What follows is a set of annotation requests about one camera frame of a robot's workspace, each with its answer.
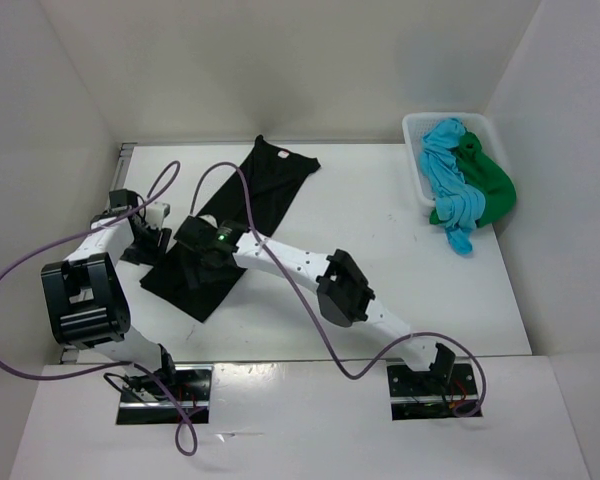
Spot black t-shirt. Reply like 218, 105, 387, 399
140, 136, 321, 322

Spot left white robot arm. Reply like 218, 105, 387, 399
41, 189, 180, 400

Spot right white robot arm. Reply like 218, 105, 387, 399
175, 215, 456, 393

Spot white plastic basket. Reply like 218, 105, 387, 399
402, 112, 513, 217

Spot light blue t-shirt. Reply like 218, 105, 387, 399
418, 118, 486, 256

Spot green t-shirt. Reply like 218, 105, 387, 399
454, 131, 517, 228

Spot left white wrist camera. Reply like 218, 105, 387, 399
145, 201, 171, 228

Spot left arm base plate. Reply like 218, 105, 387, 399
106, 366, 212, 426

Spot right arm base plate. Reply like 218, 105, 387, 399
386, 363, 479, 421

